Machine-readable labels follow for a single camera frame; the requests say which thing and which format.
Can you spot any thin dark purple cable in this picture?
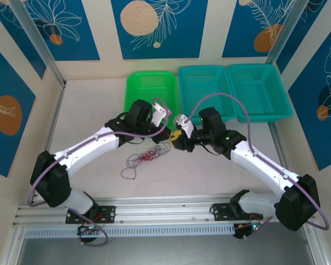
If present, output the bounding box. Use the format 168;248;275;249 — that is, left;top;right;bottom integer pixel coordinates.
126;143;169;168
120;142;172;181

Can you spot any green plastic basket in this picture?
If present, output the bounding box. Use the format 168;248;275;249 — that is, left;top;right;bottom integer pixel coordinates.
123;71;179;131

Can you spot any teal plastic basket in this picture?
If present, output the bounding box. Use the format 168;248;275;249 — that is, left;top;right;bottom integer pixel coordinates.
227;63;294;124
178;65;237;125

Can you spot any thick purple right arm cable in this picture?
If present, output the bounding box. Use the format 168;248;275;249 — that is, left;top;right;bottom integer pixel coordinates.
186;93;330;241

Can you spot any thick purple arm cable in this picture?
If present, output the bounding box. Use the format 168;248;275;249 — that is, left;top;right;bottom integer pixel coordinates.
26;97;173;246
186;93;330;241

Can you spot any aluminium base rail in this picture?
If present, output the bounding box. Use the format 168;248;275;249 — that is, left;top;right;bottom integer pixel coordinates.
12;194;317;227

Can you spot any white slotted cable duct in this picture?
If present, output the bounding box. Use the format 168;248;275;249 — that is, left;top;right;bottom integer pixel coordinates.
24;223;237;239

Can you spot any aluminium frame post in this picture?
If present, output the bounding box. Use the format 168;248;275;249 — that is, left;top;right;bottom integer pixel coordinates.
265;0;311;66
9;0;67;89

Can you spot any thick purple left arm cable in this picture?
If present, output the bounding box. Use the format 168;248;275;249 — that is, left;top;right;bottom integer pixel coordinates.
26;97;173;246

